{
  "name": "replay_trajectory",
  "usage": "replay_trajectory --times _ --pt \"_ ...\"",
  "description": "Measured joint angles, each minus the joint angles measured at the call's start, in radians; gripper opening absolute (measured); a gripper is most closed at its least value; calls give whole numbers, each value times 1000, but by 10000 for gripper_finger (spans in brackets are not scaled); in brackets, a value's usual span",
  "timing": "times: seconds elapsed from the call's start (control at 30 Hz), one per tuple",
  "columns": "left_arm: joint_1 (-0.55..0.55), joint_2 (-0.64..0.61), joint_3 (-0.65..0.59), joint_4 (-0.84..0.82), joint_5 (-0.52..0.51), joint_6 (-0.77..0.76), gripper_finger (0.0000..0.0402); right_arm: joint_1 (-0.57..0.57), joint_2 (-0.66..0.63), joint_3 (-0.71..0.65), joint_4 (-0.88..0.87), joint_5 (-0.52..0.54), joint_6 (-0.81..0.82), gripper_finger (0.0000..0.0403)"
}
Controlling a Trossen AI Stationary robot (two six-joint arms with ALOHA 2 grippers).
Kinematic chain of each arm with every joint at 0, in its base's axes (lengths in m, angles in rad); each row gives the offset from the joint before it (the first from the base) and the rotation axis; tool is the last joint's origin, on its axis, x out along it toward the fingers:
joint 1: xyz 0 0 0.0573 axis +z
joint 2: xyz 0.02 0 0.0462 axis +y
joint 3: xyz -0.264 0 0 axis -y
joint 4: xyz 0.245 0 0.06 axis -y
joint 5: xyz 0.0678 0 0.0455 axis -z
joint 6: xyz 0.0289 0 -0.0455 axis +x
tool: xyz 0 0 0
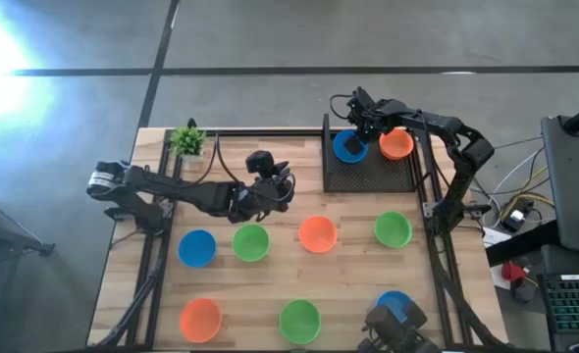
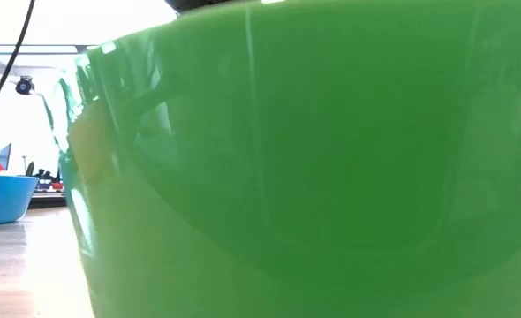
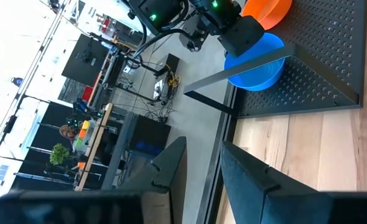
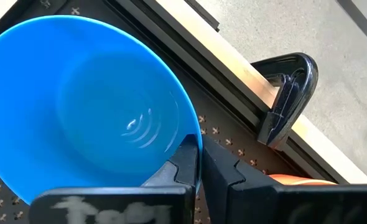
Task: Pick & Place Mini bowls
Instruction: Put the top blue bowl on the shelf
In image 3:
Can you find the blue plastic mini bowl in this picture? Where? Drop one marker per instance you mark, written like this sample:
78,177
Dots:
258,77

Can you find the green block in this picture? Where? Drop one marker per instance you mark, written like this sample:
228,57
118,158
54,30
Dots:
78,142

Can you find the black monitor panel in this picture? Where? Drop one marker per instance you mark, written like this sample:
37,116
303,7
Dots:
85,60

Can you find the black perforated metal tray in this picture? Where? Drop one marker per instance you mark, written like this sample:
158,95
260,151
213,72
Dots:
320,46

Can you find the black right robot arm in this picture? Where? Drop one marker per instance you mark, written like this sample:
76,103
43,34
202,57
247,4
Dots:
158,18

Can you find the orange plastic mini bowl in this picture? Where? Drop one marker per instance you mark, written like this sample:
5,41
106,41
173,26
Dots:
270,12

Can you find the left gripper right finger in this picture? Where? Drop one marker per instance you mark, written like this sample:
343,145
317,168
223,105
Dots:
245,186

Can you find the black computer box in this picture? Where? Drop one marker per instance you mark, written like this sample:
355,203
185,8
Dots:
149,133

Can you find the brown woven basket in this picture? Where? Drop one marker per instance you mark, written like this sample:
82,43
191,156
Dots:
67,131

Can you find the red bin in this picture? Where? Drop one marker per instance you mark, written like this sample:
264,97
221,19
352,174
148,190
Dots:
87,93

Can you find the wooden-edged workbench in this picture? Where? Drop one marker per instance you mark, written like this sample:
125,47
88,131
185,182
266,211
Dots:
94,146

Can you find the green potted plant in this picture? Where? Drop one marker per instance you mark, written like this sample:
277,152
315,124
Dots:
59,154

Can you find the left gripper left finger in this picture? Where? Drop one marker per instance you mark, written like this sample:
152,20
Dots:
171,174

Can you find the orange block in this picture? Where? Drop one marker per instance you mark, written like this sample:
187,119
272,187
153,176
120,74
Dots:
82,133

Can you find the yellow block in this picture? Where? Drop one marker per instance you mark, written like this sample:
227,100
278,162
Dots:
85,125

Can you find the black floor box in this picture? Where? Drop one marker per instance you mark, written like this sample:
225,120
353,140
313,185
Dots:
168,67

